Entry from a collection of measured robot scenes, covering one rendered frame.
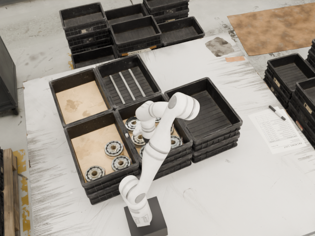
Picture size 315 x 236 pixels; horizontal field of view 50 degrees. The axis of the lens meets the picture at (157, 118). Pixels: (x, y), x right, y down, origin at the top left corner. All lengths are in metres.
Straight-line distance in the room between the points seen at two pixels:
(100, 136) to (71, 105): 0.33
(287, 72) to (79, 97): 1.84
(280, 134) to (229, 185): 0.48
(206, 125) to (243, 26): 2.29
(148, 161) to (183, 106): 0.26
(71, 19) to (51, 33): 0.81
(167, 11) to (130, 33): 0.44
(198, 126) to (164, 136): 0.67
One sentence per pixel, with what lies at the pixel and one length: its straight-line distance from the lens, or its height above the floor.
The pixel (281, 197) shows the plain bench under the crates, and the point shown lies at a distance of 1.94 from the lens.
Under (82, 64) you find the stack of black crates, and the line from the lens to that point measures 3.31.
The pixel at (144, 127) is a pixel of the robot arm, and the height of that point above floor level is 1.08.
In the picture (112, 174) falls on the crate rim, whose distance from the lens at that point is 1.70.
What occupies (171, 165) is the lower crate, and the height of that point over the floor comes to 0.80.
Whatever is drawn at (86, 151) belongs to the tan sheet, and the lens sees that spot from 1.93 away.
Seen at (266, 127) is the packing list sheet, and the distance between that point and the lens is 2.18.
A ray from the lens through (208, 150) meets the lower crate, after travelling 1.94.
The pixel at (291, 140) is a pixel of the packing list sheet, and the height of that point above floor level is 0.70.
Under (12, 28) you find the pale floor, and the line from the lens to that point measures 4.57.
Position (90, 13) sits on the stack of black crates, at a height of 0.49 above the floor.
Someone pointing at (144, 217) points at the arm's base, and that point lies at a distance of 1.63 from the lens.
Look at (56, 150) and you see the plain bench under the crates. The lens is 2.15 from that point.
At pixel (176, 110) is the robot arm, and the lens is 1.27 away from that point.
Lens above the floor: 2.38
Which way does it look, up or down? 51 degrees down
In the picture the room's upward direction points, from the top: 5 degrees counter-clockwise
